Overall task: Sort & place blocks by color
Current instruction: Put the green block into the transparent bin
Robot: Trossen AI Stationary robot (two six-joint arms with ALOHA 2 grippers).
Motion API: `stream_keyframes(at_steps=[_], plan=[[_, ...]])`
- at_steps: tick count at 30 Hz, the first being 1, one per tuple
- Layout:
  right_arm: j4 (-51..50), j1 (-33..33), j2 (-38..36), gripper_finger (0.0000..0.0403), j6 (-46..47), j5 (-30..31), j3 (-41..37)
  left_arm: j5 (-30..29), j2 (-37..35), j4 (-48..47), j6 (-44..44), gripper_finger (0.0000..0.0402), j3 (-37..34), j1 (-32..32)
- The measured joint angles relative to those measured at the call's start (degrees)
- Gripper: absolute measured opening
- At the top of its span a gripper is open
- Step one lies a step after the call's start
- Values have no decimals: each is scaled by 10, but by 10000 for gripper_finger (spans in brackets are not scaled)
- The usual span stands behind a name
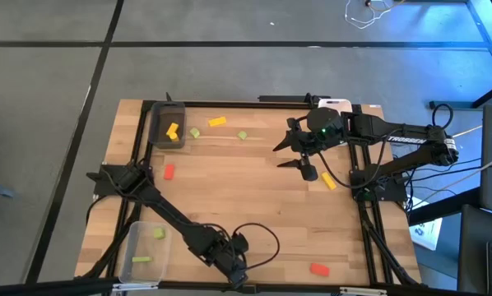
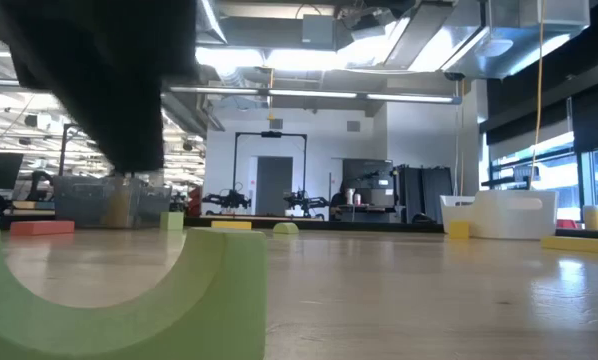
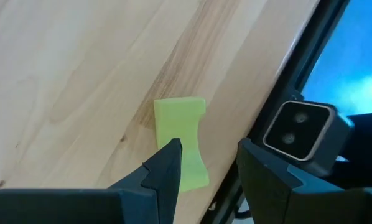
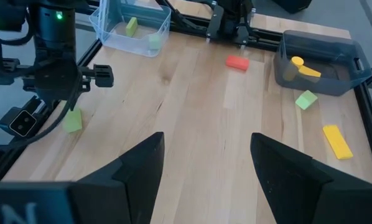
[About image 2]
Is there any yellow hanging cord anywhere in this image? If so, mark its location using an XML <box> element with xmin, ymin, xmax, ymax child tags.
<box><xmin>528</xmin><ymin>0</ymin><xmax>546</xmax><ymax>191</ymax></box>

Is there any black table frame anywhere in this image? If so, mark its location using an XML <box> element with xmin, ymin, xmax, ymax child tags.
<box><xmin>0</xmin><ymin>212</ymin><xmax>598</xmax><ymax>247</ymax></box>

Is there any red foam block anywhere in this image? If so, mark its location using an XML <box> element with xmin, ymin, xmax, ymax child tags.
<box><xmin>9</xmin><ymin>220</ymin><xmax>76</xmax><ymax>237</ymax></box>

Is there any dark grey cabinet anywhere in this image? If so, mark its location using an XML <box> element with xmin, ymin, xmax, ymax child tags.
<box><xmin>393</xmin><ymin>164</ymin><xmax>453</xmax><ymax>224</ymax></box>

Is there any long thin yellow block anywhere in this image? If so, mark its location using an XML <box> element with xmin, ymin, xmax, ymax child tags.
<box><xmin>540</xmin><ymin>235</ymin><xmax>598</xmax><ymax>255</ymax></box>

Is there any grey ceiling box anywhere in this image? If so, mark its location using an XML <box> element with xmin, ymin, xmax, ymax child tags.
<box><xmin>301</xmin><ymin>13</ymin><xmax>338</xmax><ymax>45</ymax></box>

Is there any yellow roll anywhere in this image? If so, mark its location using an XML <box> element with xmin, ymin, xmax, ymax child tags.
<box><xmin>582</xmin><ymin>204</ymin><xmax>598</xmax><ymax>232</ymax></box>

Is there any long ceiling light strip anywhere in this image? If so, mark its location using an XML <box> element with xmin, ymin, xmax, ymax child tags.
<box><xmin>168</xmin><ymin>85</ymin><xmax>463</xmax><ymax>105</ymax></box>

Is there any silver air duct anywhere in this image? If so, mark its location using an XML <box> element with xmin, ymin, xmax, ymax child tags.
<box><xmin>383</xmin><ymin>0</ymin><xmax>591</xmax><ymax>81</ymax></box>

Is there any green cube block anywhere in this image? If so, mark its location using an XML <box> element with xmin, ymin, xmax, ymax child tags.
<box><xmin>159</xmin><ymin>211</ymin><xmax>185</xmax><ymax>232</ymax></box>

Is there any black gantry frame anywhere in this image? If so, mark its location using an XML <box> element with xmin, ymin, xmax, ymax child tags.
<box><xmin>57</xmin><ymin>122</ymin><xmax>88</xmax><ymax>177</ymax></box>
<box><xmin>232</xmin><ymin>131</ymin><xmax>309</xmax><ymax>217</ymax></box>

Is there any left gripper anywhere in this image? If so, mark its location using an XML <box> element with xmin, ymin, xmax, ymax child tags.
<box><xmin>0</xmin><ymin>0</ymin><xmax>200</xmax><ymax>174</ymax></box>

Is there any white plastic bin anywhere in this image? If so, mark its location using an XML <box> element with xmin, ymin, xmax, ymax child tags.
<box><xmin>439</xmin><ymin>189</ymin><xmax>560</xmax><ymax>241</ymax></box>

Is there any background wooden table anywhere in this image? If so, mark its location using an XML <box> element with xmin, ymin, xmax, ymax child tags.
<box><xmin>198</xmin><ymin>213</ymin><xmax>325</xmax><ymax>222</ymax></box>

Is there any grey door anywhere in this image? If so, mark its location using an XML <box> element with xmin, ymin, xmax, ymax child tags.
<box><xmin>255</xmin><ymin>155</ymin><xmax>294</xmax><ymax>217</ymax></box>

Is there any yellow rectangular block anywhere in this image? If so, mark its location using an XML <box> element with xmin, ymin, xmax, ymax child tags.
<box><xmin>447</xmin><ymin>221</ymin><xmax>471</xmax><ymax>240</ymax></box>
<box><xmin>210</xmin><ymin>220</ymin><xmax>253</xmax><ymax>232</ymax></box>

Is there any clear plastic storage bin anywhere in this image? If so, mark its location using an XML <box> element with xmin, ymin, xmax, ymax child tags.
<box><xmin>52</xmin><ymin>174</ymin><xmax>173</xmax><ymax>230</ymax></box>

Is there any green arch block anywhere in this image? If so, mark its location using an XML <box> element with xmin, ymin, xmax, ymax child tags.
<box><xmin>0</xmin><ymin>226</ymin><xmax>269</xmax><ymax>360</ymax></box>

